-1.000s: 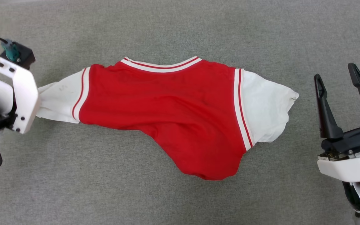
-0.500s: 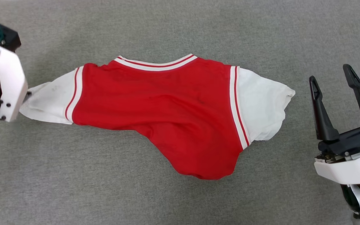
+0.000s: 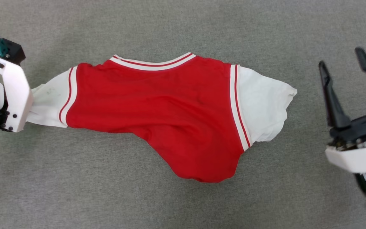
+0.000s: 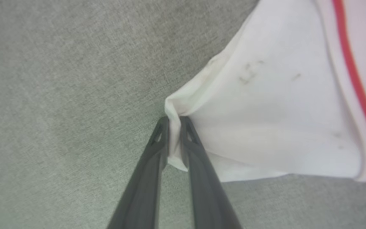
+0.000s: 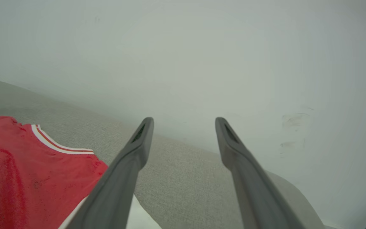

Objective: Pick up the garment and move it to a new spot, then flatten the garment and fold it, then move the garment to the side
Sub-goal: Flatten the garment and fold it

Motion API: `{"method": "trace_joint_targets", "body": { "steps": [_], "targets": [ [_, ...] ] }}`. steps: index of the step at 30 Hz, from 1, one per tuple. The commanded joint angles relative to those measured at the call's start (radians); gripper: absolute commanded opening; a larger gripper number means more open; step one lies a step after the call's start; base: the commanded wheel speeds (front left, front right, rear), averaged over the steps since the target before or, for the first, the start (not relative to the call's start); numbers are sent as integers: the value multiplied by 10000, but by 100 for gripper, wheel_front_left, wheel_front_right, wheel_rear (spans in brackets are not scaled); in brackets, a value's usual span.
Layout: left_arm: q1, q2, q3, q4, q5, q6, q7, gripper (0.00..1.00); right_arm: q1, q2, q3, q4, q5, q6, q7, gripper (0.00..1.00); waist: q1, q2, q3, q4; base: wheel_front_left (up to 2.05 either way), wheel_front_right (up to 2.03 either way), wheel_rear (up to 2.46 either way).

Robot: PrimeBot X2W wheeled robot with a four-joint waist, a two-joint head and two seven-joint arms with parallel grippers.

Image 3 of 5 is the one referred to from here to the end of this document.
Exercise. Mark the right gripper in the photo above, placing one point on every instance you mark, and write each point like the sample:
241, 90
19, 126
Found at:
361, 130

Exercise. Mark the red and white t-shirt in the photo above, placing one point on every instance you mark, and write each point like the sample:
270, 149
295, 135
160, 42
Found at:
170, 111

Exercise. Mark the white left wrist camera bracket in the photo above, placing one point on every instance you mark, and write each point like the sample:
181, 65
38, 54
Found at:
17, 92

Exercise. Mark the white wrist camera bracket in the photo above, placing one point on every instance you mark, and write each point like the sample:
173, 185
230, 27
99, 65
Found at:
357, 159
17, 92

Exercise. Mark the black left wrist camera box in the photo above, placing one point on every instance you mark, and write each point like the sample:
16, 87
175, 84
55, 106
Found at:
16, 52

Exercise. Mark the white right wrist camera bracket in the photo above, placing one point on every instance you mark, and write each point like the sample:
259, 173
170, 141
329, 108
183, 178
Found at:
357, 159

